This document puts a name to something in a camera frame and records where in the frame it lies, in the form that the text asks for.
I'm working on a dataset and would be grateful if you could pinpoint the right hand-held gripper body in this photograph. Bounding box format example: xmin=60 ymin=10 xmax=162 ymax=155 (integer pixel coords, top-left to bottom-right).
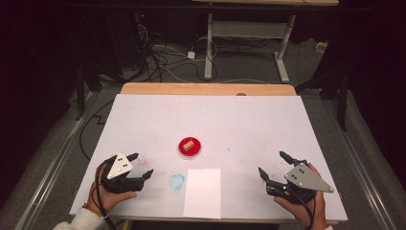
xmin=265 ymin=158 xmax=335 ymax=205

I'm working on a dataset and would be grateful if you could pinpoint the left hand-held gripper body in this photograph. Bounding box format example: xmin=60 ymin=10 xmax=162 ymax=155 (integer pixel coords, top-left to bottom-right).
xmin=101 ymin=152 xmax=146 ymax=195

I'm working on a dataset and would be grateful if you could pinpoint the round red ink pad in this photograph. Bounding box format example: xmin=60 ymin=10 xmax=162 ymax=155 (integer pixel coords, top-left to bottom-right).
xmin=178 ymin=136 xmax=202 ymax=158

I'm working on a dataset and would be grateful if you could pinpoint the white paper sheet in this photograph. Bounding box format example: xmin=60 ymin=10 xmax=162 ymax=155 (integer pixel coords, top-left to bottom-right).
xmin=182 ymin=168 xmax=222 ymax=220

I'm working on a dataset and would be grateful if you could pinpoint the person's left hand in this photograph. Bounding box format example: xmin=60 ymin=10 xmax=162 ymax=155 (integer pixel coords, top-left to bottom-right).
xmin=85 ymin=164 xmax=138 ymax=216

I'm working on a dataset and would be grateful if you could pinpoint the person's right hand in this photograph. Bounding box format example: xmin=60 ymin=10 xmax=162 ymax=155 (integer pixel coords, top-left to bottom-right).
xmin=273 ymin=163 xmax=328 ymax=230

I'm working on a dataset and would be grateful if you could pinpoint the white board table cover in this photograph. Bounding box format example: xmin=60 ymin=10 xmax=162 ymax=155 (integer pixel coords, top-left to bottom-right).
xmin=69 ymin=93 xmax=350 ymax=222

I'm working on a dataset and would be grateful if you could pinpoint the black stand leg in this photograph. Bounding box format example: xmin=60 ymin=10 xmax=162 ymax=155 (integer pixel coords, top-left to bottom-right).
xmin=337 ymin=70 xmax=350 ymax=132

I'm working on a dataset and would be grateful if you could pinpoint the wooden table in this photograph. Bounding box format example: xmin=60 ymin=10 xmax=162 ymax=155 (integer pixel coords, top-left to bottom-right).
xmin=120 ymin=81 xmax=298 ymax=97

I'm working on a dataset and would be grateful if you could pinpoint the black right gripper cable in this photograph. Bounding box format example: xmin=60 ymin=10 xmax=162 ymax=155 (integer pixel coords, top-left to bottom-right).
xmin=286 ymin=184 xmax=316 ymax=230

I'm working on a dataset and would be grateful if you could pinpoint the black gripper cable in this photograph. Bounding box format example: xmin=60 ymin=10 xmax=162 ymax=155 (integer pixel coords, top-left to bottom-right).
xmin=94 ymin=158 xmax=118 ymax=230
xmin=286 ymin=184 xmax=316 ymax=230

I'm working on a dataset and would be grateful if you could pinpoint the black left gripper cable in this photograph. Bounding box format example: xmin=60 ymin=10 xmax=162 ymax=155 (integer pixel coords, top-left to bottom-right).
xmin=94 ymin=158 xmax=118 ymax=230

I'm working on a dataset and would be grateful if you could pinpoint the black floor cable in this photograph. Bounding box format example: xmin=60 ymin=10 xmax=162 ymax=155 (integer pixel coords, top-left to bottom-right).
xmin=79 ymin=100 xmax=115 ymax=161

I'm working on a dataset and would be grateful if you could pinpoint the aluminium floor rail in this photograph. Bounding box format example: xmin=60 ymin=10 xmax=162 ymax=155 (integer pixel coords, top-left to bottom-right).
xmin=13 ymin=91 xmax=99 ymax=230
xmin=321 ymin=98 xmax=398 ymax=230

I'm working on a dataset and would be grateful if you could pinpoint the tangle of floor cables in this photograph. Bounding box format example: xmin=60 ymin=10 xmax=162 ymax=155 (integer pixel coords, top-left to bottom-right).
xmin=127 ymin=11 xmax=218 ymax=84

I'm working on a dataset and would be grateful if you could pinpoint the white metal desk frame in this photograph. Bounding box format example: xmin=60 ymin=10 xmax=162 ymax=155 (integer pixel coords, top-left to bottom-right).
xmin=191 ymin=0 xmax=340 ymax=84

